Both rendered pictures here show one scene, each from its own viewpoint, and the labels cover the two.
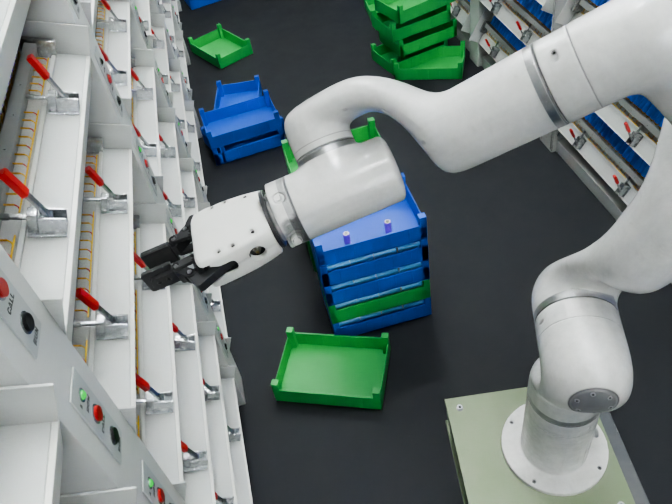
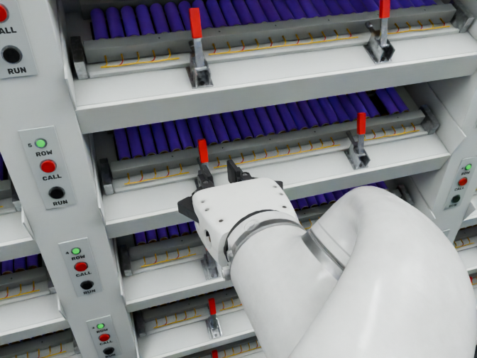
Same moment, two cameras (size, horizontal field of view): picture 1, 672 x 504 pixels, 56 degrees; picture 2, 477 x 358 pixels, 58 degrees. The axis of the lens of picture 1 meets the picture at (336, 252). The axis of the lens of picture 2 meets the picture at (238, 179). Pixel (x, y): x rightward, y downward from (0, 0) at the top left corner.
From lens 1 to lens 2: 0.59 m
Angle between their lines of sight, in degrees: 57
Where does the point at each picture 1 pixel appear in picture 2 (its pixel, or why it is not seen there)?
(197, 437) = (238, 325)
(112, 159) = (424, 143)
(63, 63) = (455, 39)
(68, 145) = (322, 66)
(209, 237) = (226, 191)
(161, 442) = (176, 277)
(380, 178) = (282, 344)
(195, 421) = not seen: hidden behind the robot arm
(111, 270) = (275, 173)
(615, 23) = not seen: outside the picture
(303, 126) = (338, 204)
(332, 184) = (267, 277)
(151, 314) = not seen: hidden behind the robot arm
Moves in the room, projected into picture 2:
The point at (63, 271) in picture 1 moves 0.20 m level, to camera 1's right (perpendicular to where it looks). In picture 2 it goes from (148, 95) to (158, 194)
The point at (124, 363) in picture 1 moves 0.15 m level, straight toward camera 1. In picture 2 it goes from (173, 203) to (80, 251)
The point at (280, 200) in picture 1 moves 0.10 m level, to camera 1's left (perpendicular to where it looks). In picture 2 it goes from (248, 228) to (227, 164)
